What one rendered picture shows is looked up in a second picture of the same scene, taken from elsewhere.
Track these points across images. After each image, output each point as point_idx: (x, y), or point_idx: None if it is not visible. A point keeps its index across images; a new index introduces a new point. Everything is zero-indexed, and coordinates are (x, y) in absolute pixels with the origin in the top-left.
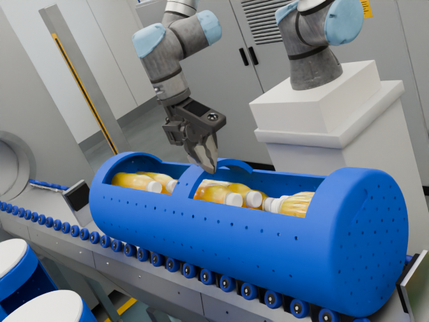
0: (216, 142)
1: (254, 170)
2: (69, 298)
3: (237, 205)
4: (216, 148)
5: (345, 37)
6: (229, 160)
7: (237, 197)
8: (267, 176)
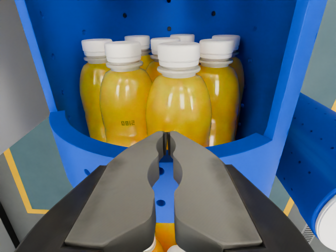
0: (78, 187)
1: (53, 106)
2: (332, 216)
3: (181, 42)
4: (108, 168)
5: None
6: (80, 145)
7: (173, 44)
8: (49, 69)
